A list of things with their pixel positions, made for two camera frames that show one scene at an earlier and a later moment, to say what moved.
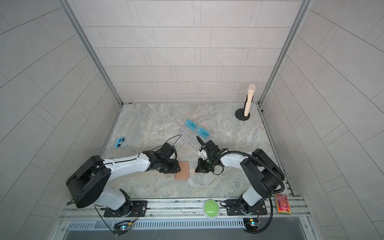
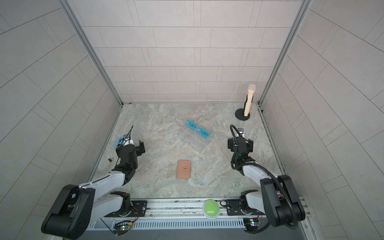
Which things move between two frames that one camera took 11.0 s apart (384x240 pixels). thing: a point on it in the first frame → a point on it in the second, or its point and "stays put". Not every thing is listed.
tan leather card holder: x=183 y=174 stays put
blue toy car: x=119 y=142 stays put
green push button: x=211 y=209 stays put
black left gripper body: x=169 y=167 → x=138 y=152
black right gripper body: x=206 y=165 → x=230 y=143
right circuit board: x=252 y=224 stays put
